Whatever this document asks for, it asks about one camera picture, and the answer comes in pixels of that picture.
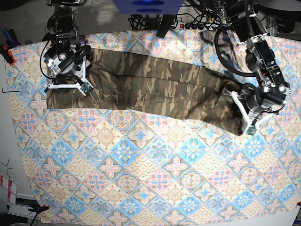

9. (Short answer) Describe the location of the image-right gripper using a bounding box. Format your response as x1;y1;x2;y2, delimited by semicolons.
225;88;282;136

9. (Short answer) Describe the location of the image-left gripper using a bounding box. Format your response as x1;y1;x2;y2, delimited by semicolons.
44;60;94;96

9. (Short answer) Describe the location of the camouflage T-shirt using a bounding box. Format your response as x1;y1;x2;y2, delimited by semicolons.
47;49;244;136

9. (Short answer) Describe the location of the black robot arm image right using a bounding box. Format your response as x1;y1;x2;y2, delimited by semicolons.
213;0;291;136

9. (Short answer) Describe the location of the black hex key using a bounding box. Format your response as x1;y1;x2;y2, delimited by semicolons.
1;88;20;93

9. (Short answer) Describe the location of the blue red clamp upper left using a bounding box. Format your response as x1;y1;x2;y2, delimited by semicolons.
0;29;21;65

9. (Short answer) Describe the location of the patterned tile tablecloth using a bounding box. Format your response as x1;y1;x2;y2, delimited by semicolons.
5;37;301;226

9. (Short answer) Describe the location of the white power strip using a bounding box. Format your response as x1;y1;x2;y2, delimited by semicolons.
171;21;218;31

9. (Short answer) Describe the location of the red white label card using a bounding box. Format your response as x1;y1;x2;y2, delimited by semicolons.
0;175;17;205

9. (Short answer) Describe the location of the blue clamp lower left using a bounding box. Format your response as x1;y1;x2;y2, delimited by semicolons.
28;205;49;214

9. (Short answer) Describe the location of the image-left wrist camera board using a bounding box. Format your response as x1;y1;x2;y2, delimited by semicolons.
80;82;93;95

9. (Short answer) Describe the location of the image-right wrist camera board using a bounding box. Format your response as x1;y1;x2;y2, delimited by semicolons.
246;126;257;136

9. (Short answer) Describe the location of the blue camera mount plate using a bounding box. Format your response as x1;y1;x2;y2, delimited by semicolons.
113;0;184;15

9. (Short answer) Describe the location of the black camera support post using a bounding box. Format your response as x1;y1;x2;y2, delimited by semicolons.
156;15;175;38

